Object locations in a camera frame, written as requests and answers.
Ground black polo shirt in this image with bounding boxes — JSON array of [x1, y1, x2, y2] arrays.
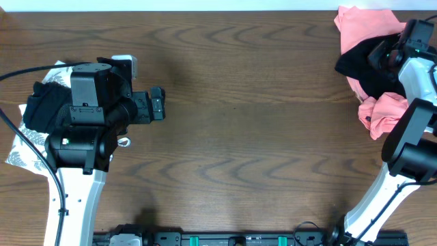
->
[[335, 33, 406, 99]]

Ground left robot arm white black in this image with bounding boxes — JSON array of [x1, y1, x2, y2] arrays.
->
[[44, 55, 165, 245]]

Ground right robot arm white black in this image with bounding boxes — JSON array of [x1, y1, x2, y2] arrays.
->
[[329, 38, 436, 245]]

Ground salmon pink shirt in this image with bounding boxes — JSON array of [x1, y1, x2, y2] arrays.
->
[[334, 6, 408, 140]]

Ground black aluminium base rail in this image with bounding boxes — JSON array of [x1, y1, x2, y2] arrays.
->
[[91, 224, 409, 246]]

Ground folded black garment on bag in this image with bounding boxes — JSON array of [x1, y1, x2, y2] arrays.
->
[[23, 82, 72, 134]]

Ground white fern print drawstring bag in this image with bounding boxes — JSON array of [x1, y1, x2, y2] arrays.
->
[[5, 60, 132, 178]]

